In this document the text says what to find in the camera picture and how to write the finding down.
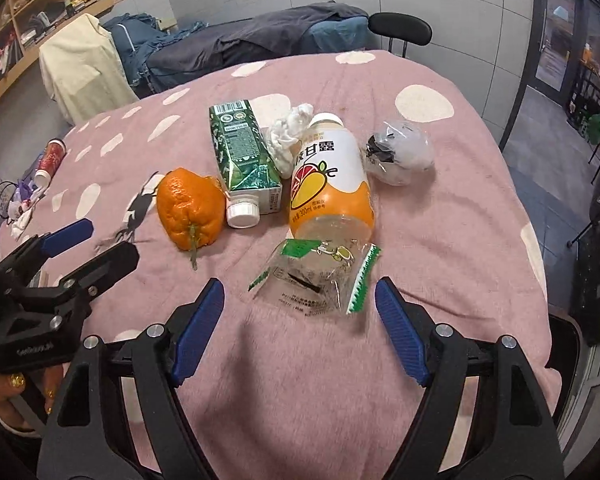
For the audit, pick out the wooden cabinet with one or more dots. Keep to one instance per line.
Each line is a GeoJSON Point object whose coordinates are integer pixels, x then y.
{"type": "Point", "coordinates": [87, 9]}

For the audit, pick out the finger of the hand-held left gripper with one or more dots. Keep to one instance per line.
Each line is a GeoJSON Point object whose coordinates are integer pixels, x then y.
{"type": "Point", "coordinates": [105, 266]}
{"type": "Point", "coordinates": [67, 232]}

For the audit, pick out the orange-label juice bottle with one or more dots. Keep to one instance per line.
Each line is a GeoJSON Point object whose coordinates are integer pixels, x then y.
{"type": "Point", "coordinates": [325, 175]}

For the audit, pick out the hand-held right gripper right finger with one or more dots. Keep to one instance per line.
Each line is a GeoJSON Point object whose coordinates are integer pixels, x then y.
{"type": "Point", "coordinates": [402, 335]}

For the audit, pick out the cream garment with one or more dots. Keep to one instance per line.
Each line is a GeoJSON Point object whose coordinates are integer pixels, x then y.
{"type": "Point", "coordinates": [80, 70]}

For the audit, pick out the black door frame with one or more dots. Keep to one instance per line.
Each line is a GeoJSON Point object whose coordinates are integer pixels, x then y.
{"type": "Point", "coordinates": [522, 85]}

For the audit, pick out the dark grey blanket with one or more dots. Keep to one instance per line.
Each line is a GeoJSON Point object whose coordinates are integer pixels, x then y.
{"type": "Point", "coordinates": [230, 45]}

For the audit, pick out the clear green-edged plastic wrapper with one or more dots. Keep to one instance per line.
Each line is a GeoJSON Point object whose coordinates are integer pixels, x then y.
{"type": "Point", "coordinates": [310, 280]}

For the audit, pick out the pink polka-dot blanket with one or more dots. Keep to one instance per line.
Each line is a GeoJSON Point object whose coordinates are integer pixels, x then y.
{"type": "Point", "coordinates": [430, 260]}

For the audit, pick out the person's left forearm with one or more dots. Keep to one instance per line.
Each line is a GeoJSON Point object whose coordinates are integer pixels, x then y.
{"type": "Point", "coordinates": [0, 455]}

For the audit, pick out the small plastic cup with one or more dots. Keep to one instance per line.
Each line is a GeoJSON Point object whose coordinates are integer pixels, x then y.
{"type": "Point", "coordinates": [50, 157]}

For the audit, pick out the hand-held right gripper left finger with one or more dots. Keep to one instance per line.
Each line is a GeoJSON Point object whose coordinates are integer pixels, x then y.
{"type": "Point", "coordinates": [197, 335]}

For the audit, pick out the purple wrapper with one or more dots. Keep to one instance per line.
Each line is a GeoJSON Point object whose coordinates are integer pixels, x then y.
{"type": "Point", "coordinates": [30, 192]}

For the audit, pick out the white tissue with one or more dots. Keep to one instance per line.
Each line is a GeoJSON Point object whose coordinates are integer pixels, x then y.
{"type": "Point", "coordinates": [285, 135]}

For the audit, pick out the blue cloth pile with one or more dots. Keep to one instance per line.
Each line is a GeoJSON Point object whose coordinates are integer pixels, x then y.
{"type": "Point", "coordinates": [130, 40]}

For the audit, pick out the plastic bag ball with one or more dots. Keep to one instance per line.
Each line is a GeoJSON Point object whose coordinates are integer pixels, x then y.
{"type": "Point", "coordinates": [405, 155]}

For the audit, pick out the black chair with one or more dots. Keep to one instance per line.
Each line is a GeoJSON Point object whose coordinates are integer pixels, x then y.
{"type": "Point", "coordinates": [400, 27]}

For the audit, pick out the person's left hand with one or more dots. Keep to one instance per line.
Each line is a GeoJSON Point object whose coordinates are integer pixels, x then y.
{"type": "Point", "coordinates": [0, 400]}

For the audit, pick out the green drink carton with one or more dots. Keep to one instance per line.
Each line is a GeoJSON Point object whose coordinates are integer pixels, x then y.
{"type": "Point", "coordinates": [235, 145]}

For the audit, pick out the crumpled white paper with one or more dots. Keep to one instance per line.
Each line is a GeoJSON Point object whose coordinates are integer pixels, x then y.
{"type": "Point", "coordinates": [22, 217]}

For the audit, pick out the dark brown trash bin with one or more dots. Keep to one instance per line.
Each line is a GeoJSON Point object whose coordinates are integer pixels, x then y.
{"type": "Point", "coordinates": [565, 350]}

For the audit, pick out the orange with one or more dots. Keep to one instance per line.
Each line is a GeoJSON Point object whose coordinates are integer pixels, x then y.
{"type": "Point", "coordinates": [187, 210]}

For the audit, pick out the black side table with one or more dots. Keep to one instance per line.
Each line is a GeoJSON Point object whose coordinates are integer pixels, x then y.
{"type": "Point", "coordinates": [592, 90]}

